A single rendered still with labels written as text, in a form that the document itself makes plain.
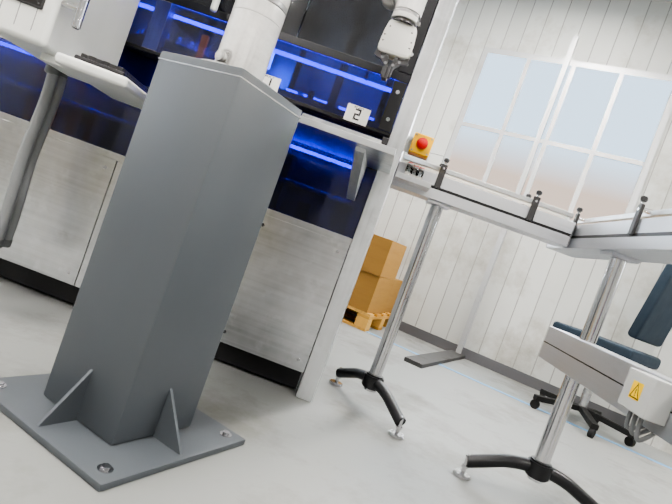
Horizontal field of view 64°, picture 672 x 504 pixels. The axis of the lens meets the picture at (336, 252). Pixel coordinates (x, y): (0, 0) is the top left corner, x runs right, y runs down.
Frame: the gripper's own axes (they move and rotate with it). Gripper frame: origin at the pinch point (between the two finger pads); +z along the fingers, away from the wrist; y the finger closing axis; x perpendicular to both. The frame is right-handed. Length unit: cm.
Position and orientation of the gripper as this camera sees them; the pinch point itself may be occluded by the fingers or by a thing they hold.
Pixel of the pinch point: (386, 73)
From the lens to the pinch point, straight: 170.8
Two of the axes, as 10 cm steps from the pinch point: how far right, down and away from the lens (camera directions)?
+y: -9.4, -3.4, 0.6
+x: -0.7, 0.2, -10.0
